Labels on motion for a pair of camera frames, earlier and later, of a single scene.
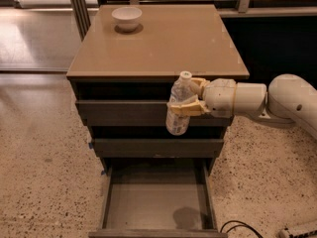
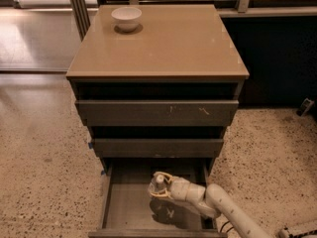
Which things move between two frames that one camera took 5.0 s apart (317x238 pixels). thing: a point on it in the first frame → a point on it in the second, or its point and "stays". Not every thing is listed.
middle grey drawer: x=158 y=148 stays
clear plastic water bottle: x=177 y=124 → x=158 y=184
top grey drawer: x=138 y=113 stays
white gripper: x=219 y=97 → x=178 y=188
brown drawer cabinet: x=124 y=62 stays
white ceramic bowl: x=127 y=18 stays
